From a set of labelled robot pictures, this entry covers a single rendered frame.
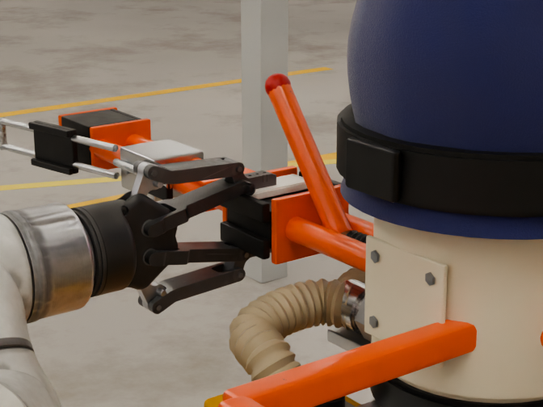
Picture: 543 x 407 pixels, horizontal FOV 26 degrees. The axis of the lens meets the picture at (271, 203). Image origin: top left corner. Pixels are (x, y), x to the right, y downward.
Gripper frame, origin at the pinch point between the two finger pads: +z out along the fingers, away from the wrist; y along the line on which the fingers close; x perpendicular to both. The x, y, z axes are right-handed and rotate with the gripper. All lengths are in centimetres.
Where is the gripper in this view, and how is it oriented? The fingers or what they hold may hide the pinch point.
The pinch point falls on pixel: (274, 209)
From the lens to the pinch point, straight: 107.6
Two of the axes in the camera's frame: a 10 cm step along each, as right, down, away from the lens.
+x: 5.9, 2.4, -7.7
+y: 0.0, 9.6, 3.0
